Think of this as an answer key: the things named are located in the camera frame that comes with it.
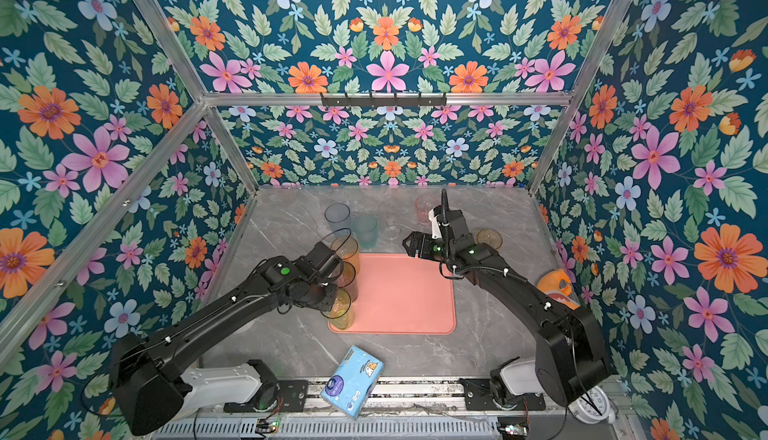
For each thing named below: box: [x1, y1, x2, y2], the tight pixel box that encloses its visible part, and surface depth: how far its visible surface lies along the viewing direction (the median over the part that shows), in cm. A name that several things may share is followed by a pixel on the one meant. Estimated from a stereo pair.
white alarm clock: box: [568, 386, 616, 424], surface depth 70 cm
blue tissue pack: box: [320, 345, 385, 419], surface depth 73 cm
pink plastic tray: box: [328, 253, 457, 334], surface depth 91 cm
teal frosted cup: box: [353, 214, 379, 248], surface depth 98 cm
